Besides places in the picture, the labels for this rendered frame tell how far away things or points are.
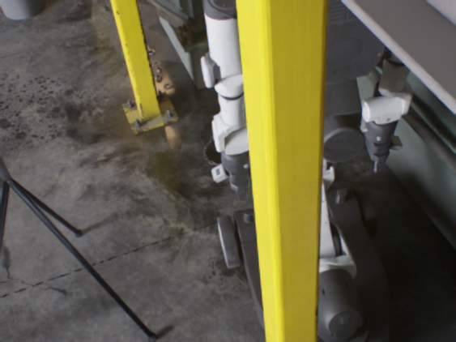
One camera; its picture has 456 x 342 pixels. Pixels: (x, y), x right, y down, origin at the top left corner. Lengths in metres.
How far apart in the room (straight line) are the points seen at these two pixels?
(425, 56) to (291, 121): 0.47
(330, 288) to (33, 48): 2.46
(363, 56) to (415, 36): 0.91
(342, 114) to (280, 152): 0.55
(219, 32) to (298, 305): 0.62
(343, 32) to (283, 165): 0.42
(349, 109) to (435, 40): 1.01
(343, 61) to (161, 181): 1.52
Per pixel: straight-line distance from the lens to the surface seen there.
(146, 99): 3.00
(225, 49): 1.45
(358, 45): 1.39
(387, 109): 1.82
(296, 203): 1.08
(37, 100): 3.41
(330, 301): 1.93
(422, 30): 0.53
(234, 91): 1.55
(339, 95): 1.51
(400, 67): 1.67
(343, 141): 1.50
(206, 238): 2.53
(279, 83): 0.89
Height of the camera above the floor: 1.99
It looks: 46 degrees down
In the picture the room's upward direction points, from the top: 9 degrees counter-clockwise
